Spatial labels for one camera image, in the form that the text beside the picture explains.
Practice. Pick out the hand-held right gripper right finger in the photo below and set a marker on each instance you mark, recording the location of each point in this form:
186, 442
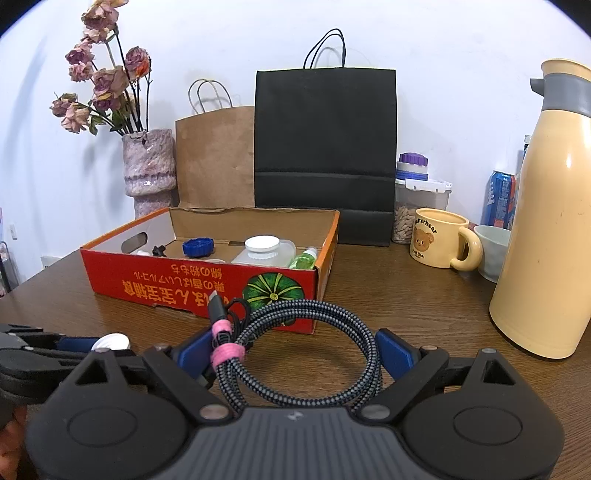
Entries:
392, 353

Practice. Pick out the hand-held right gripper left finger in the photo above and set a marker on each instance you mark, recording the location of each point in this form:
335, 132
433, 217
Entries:
191, 353

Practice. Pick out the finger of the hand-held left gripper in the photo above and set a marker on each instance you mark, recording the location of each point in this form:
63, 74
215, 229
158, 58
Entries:
76, 345
41, 359

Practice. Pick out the red cardboard box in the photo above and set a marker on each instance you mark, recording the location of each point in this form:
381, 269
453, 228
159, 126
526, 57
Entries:
152, 286

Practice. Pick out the blue ridged bottle cap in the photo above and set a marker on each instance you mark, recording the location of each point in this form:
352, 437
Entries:
198, 247

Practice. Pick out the small black object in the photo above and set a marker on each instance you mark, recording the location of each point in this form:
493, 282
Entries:
159, 250

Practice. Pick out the green spray bottle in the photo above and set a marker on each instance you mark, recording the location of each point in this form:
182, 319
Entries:
304, 261

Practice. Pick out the white jar lid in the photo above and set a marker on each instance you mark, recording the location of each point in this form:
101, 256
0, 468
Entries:
262, 243

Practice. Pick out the translucent plastic jar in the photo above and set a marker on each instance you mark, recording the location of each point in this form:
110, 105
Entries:
284, 256

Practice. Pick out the person's left hand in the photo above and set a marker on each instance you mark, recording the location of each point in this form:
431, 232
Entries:
9, 443

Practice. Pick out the black lamp stand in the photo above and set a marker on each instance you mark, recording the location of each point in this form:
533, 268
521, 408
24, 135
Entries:
5, 267

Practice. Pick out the yellow bear mug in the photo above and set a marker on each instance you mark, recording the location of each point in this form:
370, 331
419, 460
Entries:
436, 237

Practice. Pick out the pale green bowl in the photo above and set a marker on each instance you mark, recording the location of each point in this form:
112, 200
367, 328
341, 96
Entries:
494, 251

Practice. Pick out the clear food storage container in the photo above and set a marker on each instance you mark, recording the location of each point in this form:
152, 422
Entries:
415, 207

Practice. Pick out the blue soda can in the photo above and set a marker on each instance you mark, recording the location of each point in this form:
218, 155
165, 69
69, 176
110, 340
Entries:
498, 198

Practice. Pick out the purple lid jar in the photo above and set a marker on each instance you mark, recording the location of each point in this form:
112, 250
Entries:
412, 166

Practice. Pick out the yellow thermos jug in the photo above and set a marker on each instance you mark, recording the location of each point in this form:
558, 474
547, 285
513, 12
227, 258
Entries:
545, 230

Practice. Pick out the pink ceramic vase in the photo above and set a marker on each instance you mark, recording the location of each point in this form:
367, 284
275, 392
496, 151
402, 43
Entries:
150, 161

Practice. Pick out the brown paper bag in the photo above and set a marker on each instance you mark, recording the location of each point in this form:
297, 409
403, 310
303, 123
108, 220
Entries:
212, 157

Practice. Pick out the black paper bag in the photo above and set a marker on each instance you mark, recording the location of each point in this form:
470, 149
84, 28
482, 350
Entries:
323, 138

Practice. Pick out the dried rose bouquet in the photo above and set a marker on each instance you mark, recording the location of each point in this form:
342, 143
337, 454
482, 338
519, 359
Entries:
108, 81

